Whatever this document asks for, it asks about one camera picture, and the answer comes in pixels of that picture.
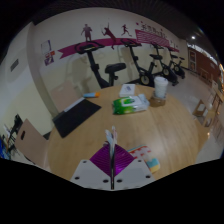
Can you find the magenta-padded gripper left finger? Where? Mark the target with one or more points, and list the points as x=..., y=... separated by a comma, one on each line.
x=88, y=171

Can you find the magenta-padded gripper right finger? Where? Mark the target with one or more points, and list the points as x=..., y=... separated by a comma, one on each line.
x=136, y=171

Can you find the colourful checked towel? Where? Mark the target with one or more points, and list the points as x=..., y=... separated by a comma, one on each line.
x=146, y=156

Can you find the black rectangular mat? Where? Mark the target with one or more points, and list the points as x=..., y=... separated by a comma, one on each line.
x=75, y=116

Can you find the green wet wipes pack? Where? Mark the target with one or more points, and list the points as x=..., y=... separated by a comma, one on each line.
x=130, y=104

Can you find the brown round coaster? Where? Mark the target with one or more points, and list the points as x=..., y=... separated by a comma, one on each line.
x=156, y=102

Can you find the blue and orange marker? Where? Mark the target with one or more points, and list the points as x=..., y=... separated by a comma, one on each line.
x=90, y=95

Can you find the small white tissue pack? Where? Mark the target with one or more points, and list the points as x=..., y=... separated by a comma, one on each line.
x=127, y=90

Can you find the white paper cup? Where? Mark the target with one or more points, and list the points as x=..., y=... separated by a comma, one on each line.
x=161, y=87

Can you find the black exercise bike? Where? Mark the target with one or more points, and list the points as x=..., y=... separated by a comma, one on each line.
x=178, y=70
x=144, y=78
x=166, y=70
x=95, y=68

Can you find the round ceiling light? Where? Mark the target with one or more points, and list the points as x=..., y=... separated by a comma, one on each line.
x=193, y=37

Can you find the purple and white wall poster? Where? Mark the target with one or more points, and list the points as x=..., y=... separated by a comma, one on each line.
x=49, y=60

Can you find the grey wall vent plate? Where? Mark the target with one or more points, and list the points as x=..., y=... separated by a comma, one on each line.
x=14, y=65

